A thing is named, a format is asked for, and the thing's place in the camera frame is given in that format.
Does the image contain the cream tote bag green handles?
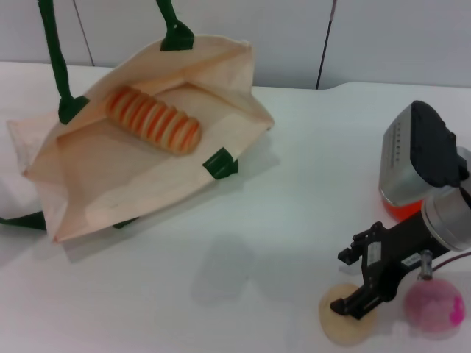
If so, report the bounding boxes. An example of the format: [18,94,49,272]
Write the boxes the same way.
[0,0,276,244]

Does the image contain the thin cable grey plug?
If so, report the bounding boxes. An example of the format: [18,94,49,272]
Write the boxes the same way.
[418,249,471,283]

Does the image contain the orange striped bread roll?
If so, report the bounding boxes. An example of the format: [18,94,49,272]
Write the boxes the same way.
[105,85,203,158]

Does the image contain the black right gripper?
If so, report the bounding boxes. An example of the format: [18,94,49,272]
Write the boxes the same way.
[329,212,449,321]

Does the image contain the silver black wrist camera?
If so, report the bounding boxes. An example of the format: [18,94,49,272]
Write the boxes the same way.
[378,99,471,211]

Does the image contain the pink round pastry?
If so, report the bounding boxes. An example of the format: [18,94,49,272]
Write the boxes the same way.
[402,277,466,335]

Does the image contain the beige egg yolk pastry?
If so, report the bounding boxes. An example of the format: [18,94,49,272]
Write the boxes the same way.
[318,282,379,347]

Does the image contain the round orange bun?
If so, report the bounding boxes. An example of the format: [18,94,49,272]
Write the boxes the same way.
[381,193,425,222]

